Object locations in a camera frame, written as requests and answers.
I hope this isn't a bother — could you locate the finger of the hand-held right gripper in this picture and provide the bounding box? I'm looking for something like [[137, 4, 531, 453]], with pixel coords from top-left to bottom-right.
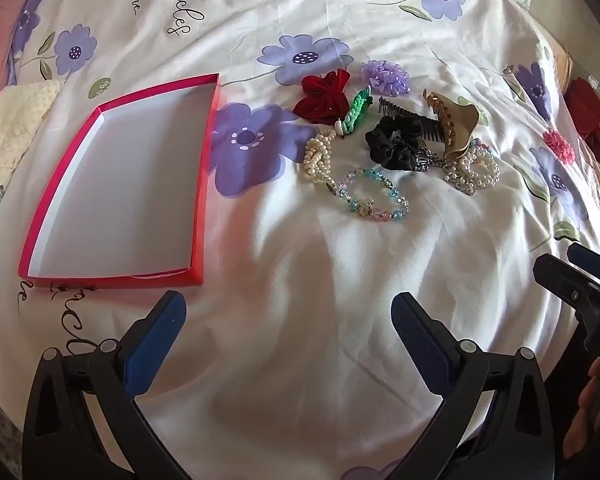
[[532, 253, 600, 313], [567, 242, 600, 291]]

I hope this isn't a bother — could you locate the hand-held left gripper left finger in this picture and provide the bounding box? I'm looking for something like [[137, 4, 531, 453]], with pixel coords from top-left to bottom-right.
[[21, 290, 188, 480]]

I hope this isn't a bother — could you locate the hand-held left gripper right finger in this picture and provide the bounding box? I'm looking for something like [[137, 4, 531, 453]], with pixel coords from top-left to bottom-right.
[[391, 292, 561, 480]]

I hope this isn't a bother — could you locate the silver hair clip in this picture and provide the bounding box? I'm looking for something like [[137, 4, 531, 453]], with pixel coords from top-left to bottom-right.
[[447, 174, 478, 196]]

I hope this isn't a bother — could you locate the wide white pearl bracelet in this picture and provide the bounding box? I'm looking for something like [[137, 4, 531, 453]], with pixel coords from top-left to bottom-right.
[[442, 140, 501, 193]]

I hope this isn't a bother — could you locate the clear crystal bead bracelet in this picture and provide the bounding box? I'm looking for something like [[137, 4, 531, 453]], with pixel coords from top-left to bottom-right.
[[336, 168, 410, 222]]

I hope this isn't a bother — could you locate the red cardboard box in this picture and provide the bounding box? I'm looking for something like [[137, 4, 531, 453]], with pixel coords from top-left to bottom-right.
[[18, 74, 222, 288]]

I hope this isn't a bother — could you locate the gold hair claw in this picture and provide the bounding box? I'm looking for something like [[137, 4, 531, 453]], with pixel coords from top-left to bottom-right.
[[423, 90, 481, 162]]

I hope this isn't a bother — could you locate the black scrunchie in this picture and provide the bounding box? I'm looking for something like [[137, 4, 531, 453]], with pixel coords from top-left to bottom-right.
[[365, 116, 423, 171]]

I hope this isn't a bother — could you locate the cream pearl bracelet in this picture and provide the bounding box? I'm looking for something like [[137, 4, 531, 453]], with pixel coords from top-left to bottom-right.
[[304, 129, 337, 192]]

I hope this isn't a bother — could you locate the green braided bracelet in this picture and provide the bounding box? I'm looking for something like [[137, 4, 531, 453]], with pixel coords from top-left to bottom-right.
[[334, 87, 373, 137]]

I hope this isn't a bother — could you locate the person's right hand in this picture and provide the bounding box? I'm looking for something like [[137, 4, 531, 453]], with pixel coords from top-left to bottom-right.
[[562, 360, 600, 461]]

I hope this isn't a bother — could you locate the floral bedsheet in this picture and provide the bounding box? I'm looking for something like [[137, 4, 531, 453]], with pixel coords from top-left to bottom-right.
[[0, 0, 600, 480]]

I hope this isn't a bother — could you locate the pink flower ornament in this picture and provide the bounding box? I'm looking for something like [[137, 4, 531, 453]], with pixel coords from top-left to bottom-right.
[[542, 129, 577, 165]]

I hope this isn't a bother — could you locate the red cloth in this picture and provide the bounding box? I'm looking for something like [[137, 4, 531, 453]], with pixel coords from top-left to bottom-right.
[[564, 77, 600, 167]]

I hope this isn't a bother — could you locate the black hair comb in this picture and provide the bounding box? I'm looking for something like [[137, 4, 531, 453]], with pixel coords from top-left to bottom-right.
[[377, 97, 443, 145]]

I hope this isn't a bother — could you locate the cream blanket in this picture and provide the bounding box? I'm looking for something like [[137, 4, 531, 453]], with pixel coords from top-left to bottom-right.
[[0, 79, 63, 253]]

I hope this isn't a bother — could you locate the red velvet bow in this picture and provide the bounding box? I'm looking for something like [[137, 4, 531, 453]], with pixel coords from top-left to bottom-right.
[[293, 71, 352, 123]]

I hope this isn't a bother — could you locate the pink quilt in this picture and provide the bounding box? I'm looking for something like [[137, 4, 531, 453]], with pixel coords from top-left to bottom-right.
[[0, 0, 48, 118]]

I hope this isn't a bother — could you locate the silver chain ornament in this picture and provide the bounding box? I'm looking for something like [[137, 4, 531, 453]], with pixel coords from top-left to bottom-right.
[[414, 144, 447, 175]]

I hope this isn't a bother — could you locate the purple flower hair tie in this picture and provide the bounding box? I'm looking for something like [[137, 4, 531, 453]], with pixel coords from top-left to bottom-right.
[[361, 59, 411, 95]]

